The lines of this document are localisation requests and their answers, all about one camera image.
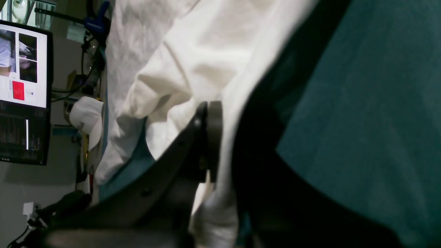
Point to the computer monitor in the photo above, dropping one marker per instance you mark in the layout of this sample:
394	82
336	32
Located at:
25	93

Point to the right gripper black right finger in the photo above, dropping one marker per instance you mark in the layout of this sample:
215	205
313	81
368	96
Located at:
284	210

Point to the teal table cloth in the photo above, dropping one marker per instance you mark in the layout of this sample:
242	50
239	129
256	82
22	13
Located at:
357	87

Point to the white cap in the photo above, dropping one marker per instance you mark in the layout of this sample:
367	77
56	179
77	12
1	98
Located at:
86	116

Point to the white T-shirt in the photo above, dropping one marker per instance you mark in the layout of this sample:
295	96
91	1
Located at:
164	57

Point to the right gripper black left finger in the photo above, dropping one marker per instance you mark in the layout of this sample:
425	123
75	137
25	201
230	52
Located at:
154	211

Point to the blue black clamp top right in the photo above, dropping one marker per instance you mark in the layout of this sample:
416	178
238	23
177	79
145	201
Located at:
95	20

